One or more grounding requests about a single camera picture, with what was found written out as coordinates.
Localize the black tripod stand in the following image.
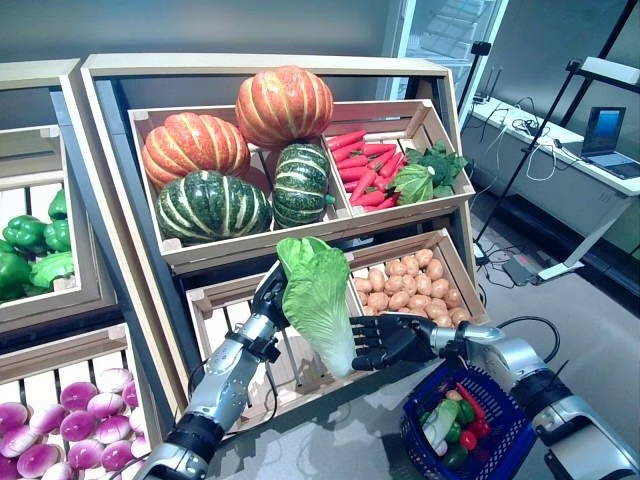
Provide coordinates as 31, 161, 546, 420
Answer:
472, 0, 640, 246

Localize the thin black camera stand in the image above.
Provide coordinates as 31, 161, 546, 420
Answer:
457, 41, 494, 116

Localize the wooden slat crate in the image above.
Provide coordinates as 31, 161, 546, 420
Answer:
322, 98, 476, 226
185, 269, 436, 426
0, 124, 104, 321
127, 102, 354, 266
0, 324, 166, 480
344, 228, 490, 326

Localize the green broccoli with leaves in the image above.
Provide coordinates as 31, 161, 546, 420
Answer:
405, 139, 469, 199

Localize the green striped pumpkin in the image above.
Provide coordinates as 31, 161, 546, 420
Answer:
272, 143, 335, 230
154, 169, 274, 245

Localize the black router with antennas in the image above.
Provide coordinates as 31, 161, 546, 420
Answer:
472, 67, 504, 104

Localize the white flat panel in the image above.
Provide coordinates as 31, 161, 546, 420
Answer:
567, 56, 640, 86

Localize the grey floor box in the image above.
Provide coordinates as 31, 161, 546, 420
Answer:
501, 254, 544, 287

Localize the orange striped pumpkin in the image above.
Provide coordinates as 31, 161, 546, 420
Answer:
141, 112, 251, 190
234, 65, 335, 149

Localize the white desk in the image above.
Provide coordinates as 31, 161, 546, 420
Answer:
462, 97, 640, 281

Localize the open laptop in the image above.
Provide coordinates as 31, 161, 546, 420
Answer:
579, 106, 640, 180

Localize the round green cabbage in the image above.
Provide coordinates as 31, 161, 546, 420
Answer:
388, 163, 436, 205
29, 251, 75, 290

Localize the long red chili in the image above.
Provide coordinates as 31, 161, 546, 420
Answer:
455, 383, 487, 421

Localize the dark green bell pepper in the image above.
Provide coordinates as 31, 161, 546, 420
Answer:
442, 443, 469, 470

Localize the blue plastic shopping basket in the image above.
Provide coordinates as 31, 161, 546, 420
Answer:
401, 360, 539, 480

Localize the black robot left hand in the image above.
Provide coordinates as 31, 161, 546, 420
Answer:
249, 259, 294, 331

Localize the napa cabbage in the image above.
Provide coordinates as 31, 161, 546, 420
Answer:
422, 398, 461, 449
275, 236, 357, 377

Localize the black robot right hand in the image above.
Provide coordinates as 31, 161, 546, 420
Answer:
348, 312, 441, 372

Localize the wooden display shelf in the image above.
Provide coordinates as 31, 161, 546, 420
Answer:
0, 58, 151, 480
79, 52, 491, 441

